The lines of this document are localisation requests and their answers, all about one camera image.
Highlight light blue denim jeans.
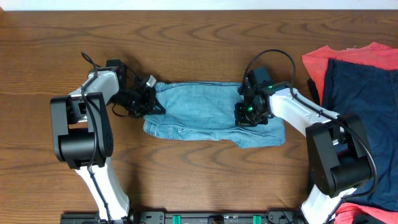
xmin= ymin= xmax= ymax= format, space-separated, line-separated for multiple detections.
xmin=143 ymin=82 xmax=285 ymax=149

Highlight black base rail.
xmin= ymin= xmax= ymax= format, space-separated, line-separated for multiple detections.
xmin=60 ymin=210 xmax=305 ymax=224

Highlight black garment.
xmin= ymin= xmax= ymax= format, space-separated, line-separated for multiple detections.
xmin=307 ymin=78 xmax=321 ymax=106

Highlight left black cable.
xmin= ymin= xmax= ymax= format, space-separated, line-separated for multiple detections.
xmin=80 ymin=51 xmax=116 ymax=224

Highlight black cable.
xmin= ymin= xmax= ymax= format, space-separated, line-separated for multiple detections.
xmin=80 ymin=51 xmax=116 ymax=224
xmin=242 ymin=49 xmax=379 ymax=200

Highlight right black cable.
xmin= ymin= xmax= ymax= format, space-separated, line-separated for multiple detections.
xmin=242 ymin=49 xmax=379 ymax=200

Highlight red t-shirt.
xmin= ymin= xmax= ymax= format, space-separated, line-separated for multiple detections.
xmin=302 ymin=42 xmax=397 ymax=103

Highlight dark navy garment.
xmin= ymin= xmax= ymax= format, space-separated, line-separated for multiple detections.
xmin=322 ymin=59 xmax=397 ymax=212

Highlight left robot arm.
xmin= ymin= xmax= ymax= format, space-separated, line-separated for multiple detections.
xmin=50 ymin=59 xmax=166 ymax=223

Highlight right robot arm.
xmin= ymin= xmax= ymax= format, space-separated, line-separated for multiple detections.
xmin=235 ymin=67 xmax=377 ymax=223

